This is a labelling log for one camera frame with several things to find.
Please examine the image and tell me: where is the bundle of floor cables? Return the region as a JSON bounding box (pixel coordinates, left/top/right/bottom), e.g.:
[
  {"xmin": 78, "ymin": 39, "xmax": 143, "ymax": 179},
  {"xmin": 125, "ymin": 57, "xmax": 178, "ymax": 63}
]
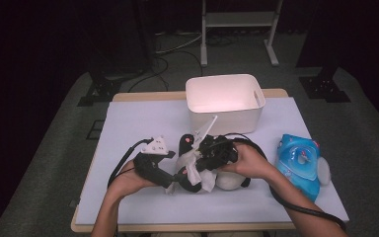
[{"xmin": 124, "ymin": 29, "xmax": 241, "ymax": 94}]

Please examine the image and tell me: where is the white wet wipe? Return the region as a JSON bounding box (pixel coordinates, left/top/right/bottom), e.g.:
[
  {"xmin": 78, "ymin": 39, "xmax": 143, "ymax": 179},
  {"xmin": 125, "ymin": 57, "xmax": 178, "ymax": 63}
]
[{"xmin": 177, "ymin": 149, "xmax": 219, "ymax": 195}]

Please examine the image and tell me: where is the blue wet wipes packet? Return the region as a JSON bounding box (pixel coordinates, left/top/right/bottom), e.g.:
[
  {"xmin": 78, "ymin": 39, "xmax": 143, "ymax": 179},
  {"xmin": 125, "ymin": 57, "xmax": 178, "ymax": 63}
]
[{"xmin": 274, "ymin": 132, "xmax": 332, "ymax": 202}]

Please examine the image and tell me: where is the panda plush toy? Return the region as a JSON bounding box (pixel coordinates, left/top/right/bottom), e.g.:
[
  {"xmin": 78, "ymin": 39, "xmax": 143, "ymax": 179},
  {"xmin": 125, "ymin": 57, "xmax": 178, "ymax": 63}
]
[{"xmin": 166, "ymin": 132, "xmax": 252, "ymax": 196}]

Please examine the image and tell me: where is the white plastic storage bin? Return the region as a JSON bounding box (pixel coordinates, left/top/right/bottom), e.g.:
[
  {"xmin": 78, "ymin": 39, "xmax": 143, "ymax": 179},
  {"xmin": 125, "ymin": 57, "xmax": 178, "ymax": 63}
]
[{"xmin": 185, "ymin": 73, "xmax": 266, "ymax": 136}]

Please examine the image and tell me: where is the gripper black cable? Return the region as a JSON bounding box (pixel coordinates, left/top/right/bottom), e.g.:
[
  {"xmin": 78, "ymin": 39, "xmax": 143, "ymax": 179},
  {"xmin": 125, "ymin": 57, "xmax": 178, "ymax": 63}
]
[
  {"xmin": 225, "ymin": 132, "xmax": 348, "ymax": 231},
  {"xmin": 107, "ymin": 137, "xmax": 155, "ymax": 190}
]

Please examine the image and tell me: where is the person's left hand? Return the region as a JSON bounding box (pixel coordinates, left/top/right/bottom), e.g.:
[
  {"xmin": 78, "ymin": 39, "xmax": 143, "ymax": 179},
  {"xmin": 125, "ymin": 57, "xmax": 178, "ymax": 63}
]
[{"xmin": 107, "ymin": 160, "xmax": 160, "ymax": 199}]

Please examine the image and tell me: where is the person's right hand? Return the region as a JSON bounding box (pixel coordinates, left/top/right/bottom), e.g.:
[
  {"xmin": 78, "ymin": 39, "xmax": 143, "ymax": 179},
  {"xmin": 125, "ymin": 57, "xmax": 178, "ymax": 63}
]
[{"xmin": 218, "ymin": 141, "xmax": 277, "ymax": 182}]

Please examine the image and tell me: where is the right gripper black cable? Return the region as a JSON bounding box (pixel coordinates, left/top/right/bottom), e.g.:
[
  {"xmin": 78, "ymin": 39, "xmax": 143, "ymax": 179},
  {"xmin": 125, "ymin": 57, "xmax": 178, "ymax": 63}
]
[{"xmin": 225, "ymin": 132, "xmax": 348, "ymax": 231}]

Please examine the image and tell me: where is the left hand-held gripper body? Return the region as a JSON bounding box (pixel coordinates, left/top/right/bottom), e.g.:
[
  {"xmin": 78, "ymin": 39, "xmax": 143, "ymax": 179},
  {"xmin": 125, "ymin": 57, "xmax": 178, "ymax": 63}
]
[{"xmin": 133, "ymin": 135, "xmax": 176, "ymax": 189}]

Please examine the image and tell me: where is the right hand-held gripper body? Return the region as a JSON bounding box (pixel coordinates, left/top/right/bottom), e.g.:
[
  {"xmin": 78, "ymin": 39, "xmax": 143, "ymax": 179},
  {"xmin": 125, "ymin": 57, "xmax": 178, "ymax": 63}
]
[{"xmin": 191, "ymin": 115, "xmax": 240, "ymax": 166}]

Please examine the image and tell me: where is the black stand base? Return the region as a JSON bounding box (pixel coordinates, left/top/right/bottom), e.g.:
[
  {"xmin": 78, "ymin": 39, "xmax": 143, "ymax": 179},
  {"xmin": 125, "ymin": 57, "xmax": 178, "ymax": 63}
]
[
  {"xmin": 77, "ymin": 70, "xmax": 123, "ymax": 108},
  {"xmin": 298, "ymin": 63, "xmax": 352, "ymax": 104}
]

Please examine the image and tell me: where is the dark upright stand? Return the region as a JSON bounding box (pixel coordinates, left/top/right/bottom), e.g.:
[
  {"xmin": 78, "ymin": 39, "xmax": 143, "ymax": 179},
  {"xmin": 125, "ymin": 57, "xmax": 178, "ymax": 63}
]
[{"xmin": 132, "ymin": 0, "xmax": 157, "ymax": 70}]

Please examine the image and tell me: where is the white metal stand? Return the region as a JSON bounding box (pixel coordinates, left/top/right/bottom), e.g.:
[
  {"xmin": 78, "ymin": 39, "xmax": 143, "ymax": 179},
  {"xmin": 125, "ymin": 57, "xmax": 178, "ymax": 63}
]
[{"xmin": 199, "ymin": 0, "xmax": 284, "ymax": 68}]

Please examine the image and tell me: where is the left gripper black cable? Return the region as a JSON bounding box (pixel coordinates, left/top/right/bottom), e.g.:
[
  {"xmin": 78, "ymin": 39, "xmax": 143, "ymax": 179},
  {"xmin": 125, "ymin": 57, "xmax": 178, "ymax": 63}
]
[{"xmin": 107, "ymin": 137, "xmax": 155, "ymax": 190}]

